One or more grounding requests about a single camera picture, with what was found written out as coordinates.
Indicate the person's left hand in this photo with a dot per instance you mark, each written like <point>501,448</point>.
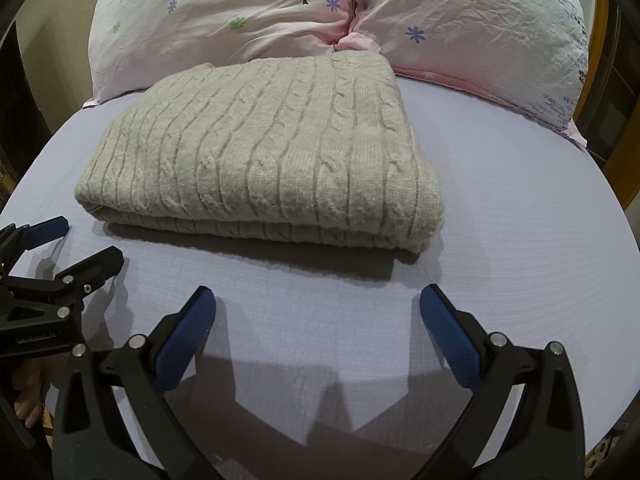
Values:
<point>29,390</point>

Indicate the lavender bed sheet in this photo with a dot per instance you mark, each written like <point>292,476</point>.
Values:
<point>500,260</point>

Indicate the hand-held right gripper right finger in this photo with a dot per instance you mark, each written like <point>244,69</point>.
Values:
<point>450,342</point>

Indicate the dark wooden cabinet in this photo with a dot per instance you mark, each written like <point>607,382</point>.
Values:
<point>12,110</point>

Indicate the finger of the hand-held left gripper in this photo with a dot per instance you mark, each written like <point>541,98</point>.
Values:
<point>46,228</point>
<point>97,266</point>

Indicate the wooden headboard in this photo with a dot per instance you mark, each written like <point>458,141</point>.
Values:
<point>616,110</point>

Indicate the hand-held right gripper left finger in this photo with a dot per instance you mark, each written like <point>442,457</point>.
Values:
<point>182,345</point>

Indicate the pink floral pillow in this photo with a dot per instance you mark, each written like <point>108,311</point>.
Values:
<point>480,30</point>
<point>210,25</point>

